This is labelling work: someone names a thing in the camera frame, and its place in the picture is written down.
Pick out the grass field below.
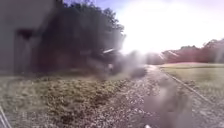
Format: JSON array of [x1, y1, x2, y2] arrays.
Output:
[[159, 62, 224, 104]]

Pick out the leaf-strewn dirt path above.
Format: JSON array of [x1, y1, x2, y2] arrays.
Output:
[[84, 64, 224, 128]]

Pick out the dark trees beside building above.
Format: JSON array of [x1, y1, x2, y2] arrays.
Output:
[[36, 0, 127, 75]]

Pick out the row of trees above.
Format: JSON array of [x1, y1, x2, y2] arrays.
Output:
[[146, 38, 224, 66]]

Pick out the grey building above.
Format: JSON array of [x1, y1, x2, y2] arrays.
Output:
[[0, 0, 59, 76]]

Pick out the leaf-covered grass verge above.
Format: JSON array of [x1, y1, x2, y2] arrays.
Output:
[[0, 71, 134, 128]]

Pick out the pale path edging strip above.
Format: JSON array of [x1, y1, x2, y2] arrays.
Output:
[[159, 67, 224, 111]]

